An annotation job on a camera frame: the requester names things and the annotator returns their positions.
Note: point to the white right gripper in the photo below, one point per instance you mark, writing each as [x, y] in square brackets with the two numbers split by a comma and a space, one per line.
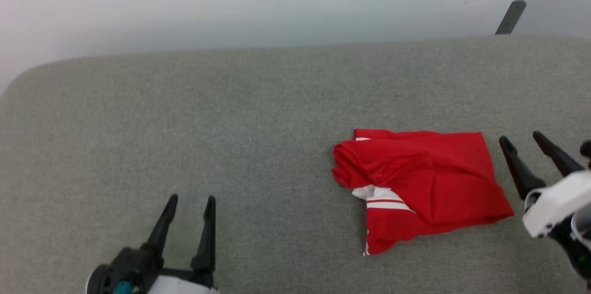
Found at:
[558, 201]

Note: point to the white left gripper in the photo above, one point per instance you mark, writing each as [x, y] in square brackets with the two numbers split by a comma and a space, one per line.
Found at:
[184, 284]

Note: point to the red and white t-shirt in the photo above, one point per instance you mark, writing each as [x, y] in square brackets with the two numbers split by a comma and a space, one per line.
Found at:
[438, 178]

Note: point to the grey fabric sofa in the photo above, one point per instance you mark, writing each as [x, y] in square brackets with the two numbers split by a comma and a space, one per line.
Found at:
[184, 123]

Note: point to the grey metal bar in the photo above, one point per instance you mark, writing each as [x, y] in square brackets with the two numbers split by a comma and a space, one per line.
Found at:
[511, 17]

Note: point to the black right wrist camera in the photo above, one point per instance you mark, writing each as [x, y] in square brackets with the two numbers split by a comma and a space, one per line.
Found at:
[586, 153]

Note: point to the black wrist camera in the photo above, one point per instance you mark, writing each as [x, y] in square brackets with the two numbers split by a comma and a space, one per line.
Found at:
[124, 271]
[586, 153]

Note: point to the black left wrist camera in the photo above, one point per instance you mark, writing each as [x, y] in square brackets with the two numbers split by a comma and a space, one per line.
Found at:
[124, 271]

